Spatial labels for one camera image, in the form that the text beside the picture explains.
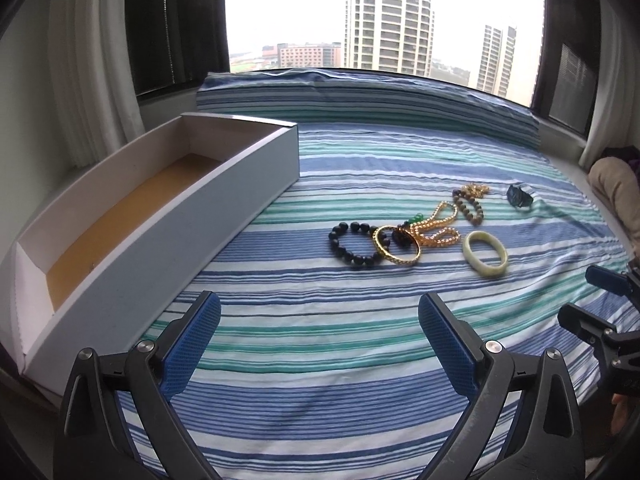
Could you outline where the low brick building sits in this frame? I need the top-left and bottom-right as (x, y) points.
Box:
(276, 42), (343, 68)

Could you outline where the gold bangle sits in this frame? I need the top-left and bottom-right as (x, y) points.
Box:
(373, 225), (422, 266)

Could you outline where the white curtain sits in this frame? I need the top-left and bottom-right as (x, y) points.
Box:
(577, 0), (640, 171)
(47, 0), (146, 171)

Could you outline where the tall beige tower building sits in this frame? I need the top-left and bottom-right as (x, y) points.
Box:
(344, 0), (433, 77)

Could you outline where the pale jade bangle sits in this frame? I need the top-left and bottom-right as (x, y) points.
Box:
(462, 230), (510, 277)

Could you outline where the blue green striped blanket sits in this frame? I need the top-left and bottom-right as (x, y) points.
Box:
(115, 120), (632, 480)

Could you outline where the long white cardboard box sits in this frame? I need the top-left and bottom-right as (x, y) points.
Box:
(0, 112), (300, 395)

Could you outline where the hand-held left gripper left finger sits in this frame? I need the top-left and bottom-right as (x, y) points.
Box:
(59, 290), (222, 480)

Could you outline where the dark window blind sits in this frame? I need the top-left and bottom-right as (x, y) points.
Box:
(530, 0), (601, 136)
(125, 0), (231, 101)

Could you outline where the beige cushion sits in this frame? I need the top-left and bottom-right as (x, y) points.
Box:
(587, 156), (640, 256)

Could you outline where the dark wrist watch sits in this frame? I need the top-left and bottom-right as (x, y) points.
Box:
(506, 184), (535, 209)

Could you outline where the black bead bracelet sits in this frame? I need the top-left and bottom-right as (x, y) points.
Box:
(328, 221), (388, 267)

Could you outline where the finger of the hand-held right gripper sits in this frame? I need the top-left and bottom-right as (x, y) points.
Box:
(557, 302), (626, 357)
(585, 264), (634, 299)

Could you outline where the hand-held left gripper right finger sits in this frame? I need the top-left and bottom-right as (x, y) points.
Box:
(418, 291), (586, 480)

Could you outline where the slim beige tower building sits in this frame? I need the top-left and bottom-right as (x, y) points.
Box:
(476, 24), (518, 97)

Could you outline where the gold bead necklace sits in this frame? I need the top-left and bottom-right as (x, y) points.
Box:
(410, 200), (461, 248)

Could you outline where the dark green bead bracelet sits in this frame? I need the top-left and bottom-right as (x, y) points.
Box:
(391, 214), (426, 250)

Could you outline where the brown bead bracelet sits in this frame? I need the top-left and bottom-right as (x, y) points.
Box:
(452, 189), (487, 226)

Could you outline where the striped bolster pillow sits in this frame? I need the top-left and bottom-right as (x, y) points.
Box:
(196, 67), (542, 147)

